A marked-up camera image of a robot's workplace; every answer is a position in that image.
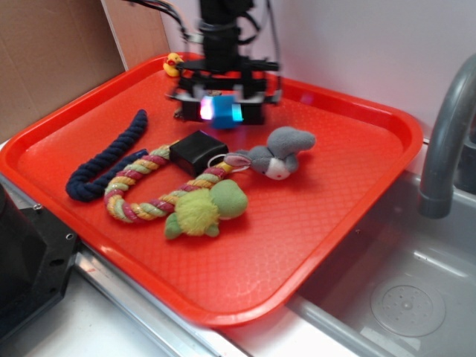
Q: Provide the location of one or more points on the grey plastic sink basin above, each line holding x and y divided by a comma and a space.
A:
393, 240

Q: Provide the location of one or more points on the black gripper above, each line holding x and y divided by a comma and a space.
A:
246, 78

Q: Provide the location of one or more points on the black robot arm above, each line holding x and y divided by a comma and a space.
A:
220, 35

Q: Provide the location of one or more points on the brown crumpled fabric piece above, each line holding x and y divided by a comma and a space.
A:
179, 115

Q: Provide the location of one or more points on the brown cardboard panel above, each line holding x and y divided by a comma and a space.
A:
52, 52

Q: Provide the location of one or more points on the black rectangular box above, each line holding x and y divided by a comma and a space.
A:
193, 153

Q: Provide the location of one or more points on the red plastic tray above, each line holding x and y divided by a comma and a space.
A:
260, 258

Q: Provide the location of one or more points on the blue rectangular block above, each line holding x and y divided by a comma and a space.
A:
222, 112

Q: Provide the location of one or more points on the multicolour braided rope toy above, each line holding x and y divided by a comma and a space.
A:
120, 209

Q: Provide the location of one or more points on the green plush turtle toy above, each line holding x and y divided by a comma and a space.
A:
200, 212

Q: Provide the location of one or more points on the navy blue rope toy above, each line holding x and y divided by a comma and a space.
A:
89, 181

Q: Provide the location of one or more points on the round sink drain cover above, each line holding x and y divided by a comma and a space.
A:
408, 307

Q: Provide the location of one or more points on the grey faucet spout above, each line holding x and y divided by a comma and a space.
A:
450, 158

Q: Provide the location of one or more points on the yellow rubber duck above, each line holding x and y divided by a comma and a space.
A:
170, 65

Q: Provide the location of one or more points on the grey plush bunny toy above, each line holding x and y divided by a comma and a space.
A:
278, 159

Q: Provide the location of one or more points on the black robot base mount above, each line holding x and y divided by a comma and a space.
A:
37, 254

